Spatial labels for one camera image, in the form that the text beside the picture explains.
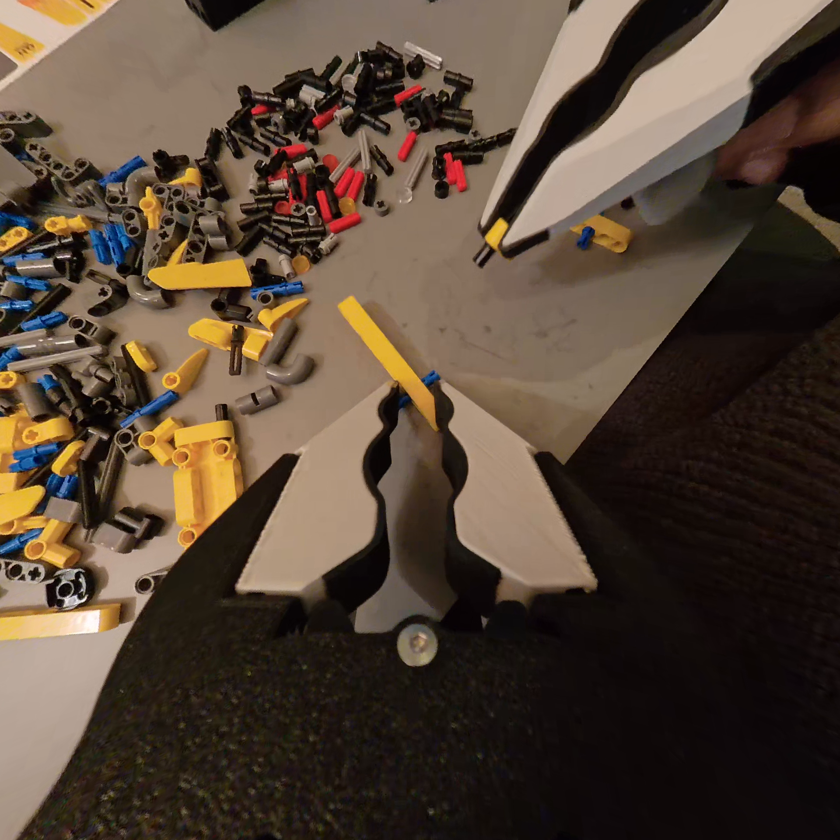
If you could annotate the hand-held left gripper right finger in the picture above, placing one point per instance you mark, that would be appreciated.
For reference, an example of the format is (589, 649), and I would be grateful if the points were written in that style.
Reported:
(518, 518)

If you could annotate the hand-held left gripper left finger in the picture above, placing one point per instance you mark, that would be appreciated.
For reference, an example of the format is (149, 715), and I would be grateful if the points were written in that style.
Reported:
(315, 518)

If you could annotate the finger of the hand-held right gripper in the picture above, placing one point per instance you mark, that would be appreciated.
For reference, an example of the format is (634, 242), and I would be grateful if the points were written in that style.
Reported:
(551, 118)
(656, 131)

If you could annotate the short yellow toy connector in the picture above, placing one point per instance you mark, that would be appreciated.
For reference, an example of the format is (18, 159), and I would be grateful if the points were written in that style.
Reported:
(497, 234)

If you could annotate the black toy pin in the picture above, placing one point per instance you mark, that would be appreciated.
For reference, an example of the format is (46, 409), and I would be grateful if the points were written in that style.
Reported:
(481, 256)

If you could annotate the blue toy pin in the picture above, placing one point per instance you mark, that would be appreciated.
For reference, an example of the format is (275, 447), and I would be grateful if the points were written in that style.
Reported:
(430, 379)
(584, 237)

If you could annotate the long yellow toy beam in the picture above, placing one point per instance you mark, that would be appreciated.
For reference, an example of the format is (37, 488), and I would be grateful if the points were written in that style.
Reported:
(387, 354)
(613, 235)

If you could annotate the grey elbow pipe piece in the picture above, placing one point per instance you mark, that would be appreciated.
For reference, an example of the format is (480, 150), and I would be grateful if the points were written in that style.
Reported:
(289, 374)

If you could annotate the person's right hand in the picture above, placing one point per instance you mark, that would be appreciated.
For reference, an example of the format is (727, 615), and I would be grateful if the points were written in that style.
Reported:
(774, 144)

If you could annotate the person's dark knit sweater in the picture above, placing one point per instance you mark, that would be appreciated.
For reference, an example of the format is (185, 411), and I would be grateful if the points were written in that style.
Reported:
(722, 459)

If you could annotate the pile of yellow grey bricks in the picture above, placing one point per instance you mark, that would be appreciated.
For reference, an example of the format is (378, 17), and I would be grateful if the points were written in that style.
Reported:
(197, 272)

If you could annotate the pile of black red pins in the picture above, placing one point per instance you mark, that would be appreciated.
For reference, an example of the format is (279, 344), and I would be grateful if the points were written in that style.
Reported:
(295, 216)

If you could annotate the black cardboard box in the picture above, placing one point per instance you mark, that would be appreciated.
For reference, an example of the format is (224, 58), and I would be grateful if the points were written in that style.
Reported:
(223, 10)

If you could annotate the instruction sheet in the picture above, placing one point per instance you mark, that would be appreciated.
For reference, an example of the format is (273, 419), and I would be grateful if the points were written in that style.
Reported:
(26, 46)

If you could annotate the yellow frame block with holes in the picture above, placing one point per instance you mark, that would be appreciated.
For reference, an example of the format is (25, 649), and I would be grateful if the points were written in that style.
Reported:
(203, 472)

